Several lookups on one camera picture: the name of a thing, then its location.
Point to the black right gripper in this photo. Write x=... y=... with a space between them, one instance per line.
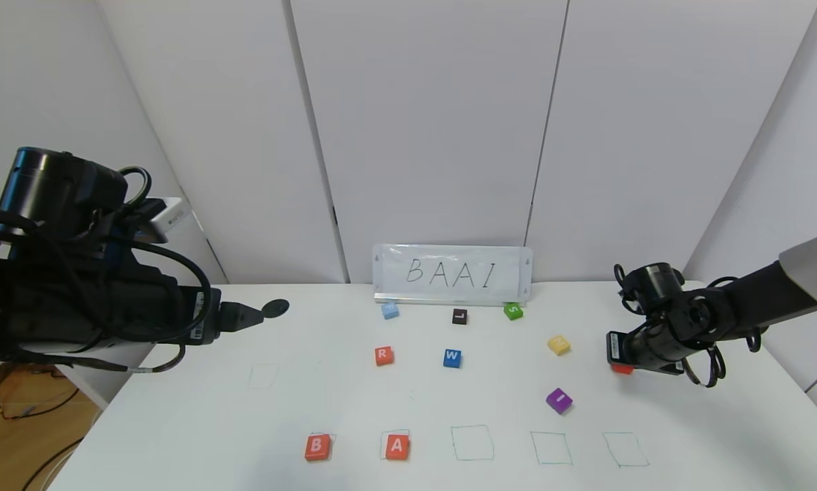
x=614 y=348

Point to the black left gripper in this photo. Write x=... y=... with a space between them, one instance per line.
x=204 y=318

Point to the orange block letter A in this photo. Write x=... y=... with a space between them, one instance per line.
x=396 y=447
x=622 y=369

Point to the orange block letter B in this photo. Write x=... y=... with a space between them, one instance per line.
x=318 y=447

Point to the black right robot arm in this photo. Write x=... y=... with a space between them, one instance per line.
x=756 y=300

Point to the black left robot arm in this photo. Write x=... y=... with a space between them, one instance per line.
x=47 y=184

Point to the white BAAI sign board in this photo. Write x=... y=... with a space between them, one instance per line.
x=449 y=273

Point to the black round table grommet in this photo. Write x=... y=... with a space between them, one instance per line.
x=278 y=307

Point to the yellow letter block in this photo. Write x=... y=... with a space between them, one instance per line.
x=558 y=344

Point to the purple block letter I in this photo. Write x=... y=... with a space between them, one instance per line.
x=559 y=400

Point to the green block letter S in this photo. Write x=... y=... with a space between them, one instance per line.
x=513 y=311

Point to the orange block letter R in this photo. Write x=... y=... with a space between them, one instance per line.
x=384 y=355

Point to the light blue letter block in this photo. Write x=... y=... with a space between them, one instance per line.
x=390 y=311

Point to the black block letter L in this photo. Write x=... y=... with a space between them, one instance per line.
x=459 y=316

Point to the blue block letter W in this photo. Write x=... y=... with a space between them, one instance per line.
x=452 y=358

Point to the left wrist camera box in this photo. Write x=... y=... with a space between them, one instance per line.
x=170 y=218

